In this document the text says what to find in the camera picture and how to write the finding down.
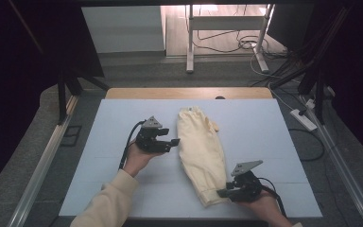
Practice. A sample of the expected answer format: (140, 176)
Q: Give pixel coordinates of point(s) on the wooden table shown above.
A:
(170, 93)

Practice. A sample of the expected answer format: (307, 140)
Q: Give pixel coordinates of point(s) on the small white adapter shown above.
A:
(310, 104)

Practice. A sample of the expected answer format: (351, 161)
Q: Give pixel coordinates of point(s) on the black metal stand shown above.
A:
(62, 97)
(319, 101)

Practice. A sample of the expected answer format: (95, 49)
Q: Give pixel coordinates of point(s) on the white desk frame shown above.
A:
(223, 22)

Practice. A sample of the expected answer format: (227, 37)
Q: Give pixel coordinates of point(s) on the white panel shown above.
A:
(123, 30)

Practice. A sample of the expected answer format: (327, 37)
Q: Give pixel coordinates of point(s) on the person's right hand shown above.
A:
(266, 208)

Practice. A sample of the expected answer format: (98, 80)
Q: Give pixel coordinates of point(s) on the dark monitor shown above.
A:
(290, 25)

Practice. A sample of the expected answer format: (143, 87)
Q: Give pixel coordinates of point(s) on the dark curtain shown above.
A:
(359, 78)
(12, 78)

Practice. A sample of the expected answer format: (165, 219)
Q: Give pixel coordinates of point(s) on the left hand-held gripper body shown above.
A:
(151, 143)

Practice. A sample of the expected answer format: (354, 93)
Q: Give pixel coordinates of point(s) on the person's left hand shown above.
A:
(137, 160)

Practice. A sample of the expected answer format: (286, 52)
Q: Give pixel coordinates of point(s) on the cream baby pants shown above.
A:
(201, 148)

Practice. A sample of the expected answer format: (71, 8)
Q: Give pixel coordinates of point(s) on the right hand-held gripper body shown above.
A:
(247, 189)

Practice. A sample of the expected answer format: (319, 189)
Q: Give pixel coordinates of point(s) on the aluminium rail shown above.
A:
(41, 170)
(343, 170)

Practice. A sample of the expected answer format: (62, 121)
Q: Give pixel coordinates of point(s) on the white power strip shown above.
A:
(304, 120)

